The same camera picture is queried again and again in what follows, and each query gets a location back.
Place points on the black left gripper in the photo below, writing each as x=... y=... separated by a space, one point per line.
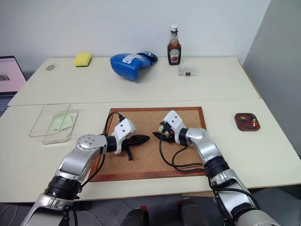
x=128 y=142

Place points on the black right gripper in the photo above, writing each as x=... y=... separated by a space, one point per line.
x=168 y=134

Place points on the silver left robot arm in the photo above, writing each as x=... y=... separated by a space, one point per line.
x=77 y=164

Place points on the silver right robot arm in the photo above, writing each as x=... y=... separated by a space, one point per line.
x=211 y=153

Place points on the clear plastic box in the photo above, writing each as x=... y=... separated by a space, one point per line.
x=61 y=128

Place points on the green sticky note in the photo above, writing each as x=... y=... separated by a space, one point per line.
x=61 y=122

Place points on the brown wooden tray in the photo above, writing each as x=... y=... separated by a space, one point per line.
x=247 y=122

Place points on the clear plastic box lid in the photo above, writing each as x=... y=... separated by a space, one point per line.
x=47 y=117

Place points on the wood-framed cork board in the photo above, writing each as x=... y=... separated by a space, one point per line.
x=150 y=162

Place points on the dark rounded shape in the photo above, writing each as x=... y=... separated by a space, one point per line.
x=191 y=213
x=135 y=216

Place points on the blue boxing glove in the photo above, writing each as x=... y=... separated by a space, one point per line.
x=131 y=64

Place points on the ketchup bottle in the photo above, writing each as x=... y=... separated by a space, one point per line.
x=174 y=51

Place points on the yellow sponge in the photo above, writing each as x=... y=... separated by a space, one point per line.
x=82 y=59

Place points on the small grey oval object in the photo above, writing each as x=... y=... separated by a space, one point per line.
x=49 y=67

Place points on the open laptop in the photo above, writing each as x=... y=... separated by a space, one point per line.
x=9 y=75

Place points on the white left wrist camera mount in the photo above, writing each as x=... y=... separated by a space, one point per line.
x=124 y=130

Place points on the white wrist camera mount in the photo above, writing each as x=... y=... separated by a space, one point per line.
x=124 y=130
x=174 y=120

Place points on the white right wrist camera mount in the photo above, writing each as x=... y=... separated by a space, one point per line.
x=174 y=120

